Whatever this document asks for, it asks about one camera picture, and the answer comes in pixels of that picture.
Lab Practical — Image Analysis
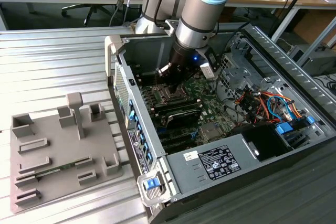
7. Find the green motherboard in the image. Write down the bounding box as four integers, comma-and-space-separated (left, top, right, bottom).
138, 69, 254, 156

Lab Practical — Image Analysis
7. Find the open grey PC case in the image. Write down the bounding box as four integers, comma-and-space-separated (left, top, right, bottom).
104, 23, 336, 224

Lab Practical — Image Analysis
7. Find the CPU socket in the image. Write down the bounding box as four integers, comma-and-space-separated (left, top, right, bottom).
154, 85, 187, 106

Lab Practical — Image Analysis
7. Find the black expansion slot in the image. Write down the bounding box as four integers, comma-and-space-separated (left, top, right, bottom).
161, 138, 199, 154
157, 129, 197, 145

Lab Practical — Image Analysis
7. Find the thick black wire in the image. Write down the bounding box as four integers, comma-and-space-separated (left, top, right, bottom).
213, 73, 246, 124

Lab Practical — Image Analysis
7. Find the grey power supply unit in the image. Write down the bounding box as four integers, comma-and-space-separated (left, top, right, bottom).
166, 133, 259, 196

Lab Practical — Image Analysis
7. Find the grey parts rack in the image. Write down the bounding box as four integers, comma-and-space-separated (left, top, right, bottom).
9, 92, 124, 214

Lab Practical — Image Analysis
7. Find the grey computer case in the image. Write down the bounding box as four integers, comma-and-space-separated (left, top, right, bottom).
287, 42, 336, 77

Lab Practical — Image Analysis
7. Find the black slanted pole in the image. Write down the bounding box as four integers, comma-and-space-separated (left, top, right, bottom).
269, 0, 319, 36

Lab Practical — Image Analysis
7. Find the green RAM stick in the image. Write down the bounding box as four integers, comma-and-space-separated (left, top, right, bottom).
34, 163, 79, 176

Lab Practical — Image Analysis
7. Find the silver perforated drive cage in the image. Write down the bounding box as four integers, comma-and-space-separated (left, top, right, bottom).
213, 52, 266, 99

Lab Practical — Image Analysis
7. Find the black camera cable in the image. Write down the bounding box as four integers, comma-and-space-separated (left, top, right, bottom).
215, 22, 251, 61

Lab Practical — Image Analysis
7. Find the black office chair base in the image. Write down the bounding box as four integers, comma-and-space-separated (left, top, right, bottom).
61, 3, 115, 27

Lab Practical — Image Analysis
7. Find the silver chipset heatsink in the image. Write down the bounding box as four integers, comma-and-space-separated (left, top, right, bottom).
199, 122, 221, 141

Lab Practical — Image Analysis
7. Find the blue data wire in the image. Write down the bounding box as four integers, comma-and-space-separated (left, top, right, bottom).
266, 94, 293, 121

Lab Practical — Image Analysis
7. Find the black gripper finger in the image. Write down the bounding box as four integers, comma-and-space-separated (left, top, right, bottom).
167, 76, 185, 95
183, 72, 198, 86

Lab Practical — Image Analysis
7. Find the multicolour power wire bundle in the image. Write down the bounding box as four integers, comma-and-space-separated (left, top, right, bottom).
235, 89, 283, 127

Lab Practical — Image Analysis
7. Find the blue disk carrier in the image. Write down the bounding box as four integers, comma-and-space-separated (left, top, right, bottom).
275, 122, 294, 137

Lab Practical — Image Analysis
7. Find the orange data wire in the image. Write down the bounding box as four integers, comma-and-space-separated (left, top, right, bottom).
259, 91, 305, 120

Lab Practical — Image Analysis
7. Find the blue case latch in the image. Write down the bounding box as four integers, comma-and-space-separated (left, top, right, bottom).
143, 178, 161, 190

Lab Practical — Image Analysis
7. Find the black graphics card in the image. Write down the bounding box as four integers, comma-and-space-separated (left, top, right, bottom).
159, 108, 203, 130

